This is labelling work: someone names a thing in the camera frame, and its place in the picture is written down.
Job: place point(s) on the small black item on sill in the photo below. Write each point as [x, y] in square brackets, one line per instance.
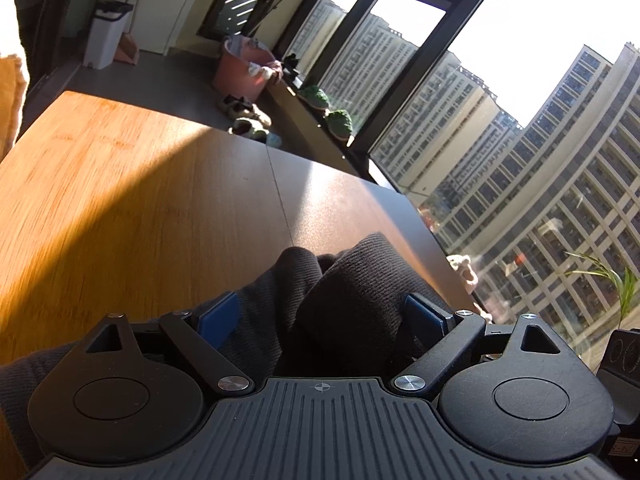
[291, 65]

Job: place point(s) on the beige cloth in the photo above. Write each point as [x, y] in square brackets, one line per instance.
[10, 105]

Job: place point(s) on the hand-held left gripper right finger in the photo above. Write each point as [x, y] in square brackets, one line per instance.
[425, 320]

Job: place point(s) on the cloth in bucket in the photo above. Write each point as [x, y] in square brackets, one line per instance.
[265, 70]

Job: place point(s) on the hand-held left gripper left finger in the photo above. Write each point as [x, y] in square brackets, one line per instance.
[220, 317]

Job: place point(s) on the pink bucket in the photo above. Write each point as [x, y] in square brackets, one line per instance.
[237, 75]

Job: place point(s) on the black window frame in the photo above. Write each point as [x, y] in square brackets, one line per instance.
[400, 55]

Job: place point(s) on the long leaf green plant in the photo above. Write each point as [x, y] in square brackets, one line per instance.
[607, 272]

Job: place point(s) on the green potted plant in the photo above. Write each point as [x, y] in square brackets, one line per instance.
[314, 96]
[339, 124]

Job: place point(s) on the white trash bin black lid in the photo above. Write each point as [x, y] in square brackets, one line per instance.
[105, 35]

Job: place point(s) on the pink dustpan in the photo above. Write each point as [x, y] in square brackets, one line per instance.
[129, 50]

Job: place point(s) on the dark grey knit sweater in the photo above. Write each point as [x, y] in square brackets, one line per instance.
[345, 290]

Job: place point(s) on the dark framed glass door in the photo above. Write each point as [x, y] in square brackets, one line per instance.
[235, 0]

